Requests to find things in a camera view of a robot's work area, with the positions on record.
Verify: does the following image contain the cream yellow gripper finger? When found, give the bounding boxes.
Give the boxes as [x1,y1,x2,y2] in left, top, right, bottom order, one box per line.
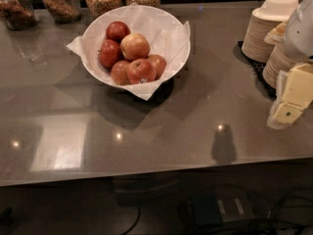
[267,63,313,129]

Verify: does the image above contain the glass jar far left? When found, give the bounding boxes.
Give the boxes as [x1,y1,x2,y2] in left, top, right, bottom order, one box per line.
[0,0,36,30]

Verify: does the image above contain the white bowl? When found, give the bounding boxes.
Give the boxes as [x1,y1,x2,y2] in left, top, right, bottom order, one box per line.
[77,5,191,99]

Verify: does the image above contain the red right apple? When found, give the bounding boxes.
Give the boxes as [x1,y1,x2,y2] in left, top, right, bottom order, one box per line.
[148,54,167,79]

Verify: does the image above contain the white paper liner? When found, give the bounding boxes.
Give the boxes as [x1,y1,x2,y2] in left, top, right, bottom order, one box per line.
[67,4,191,101]

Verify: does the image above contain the black power box under table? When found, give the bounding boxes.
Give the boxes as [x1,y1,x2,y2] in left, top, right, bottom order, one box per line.
[177,190,257,231]

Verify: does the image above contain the black cable under table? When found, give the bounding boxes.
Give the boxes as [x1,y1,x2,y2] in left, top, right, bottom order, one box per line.
[120,206,142,235]

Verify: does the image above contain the back stack of paper bowls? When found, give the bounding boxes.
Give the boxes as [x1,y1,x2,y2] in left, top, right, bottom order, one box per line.
[242,0,298,63]

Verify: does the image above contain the red front apple with sticker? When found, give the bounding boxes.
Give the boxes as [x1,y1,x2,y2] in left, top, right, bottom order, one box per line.
[127,59,157,84]

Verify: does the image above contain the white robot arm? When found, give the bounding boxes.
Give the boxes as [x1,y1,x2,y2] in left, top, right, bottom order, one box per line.
[267,0,313,129]

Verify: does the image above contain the red front-left apple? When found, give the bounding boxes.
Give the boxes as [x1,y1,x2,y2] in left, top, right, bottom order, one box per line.
[111,60,130,85]

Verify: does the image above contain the red left apple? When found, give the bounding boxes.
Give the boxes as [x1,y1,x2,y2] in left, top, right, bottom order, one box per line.
[99,39,123,70]

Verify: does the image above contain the glass jar with label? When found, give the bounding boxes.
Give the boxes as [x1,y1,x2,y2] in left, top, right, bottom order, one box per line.
[42,0,81,24]

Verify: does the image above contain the black mat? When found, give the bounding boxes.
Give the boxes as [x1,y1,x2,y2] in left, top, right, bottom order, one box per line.
[241,51,276,100]

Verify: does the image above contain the dark red back apple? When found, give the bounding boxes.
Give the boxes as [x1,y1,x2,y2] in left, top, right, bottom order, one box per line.
[106,22,130,42]

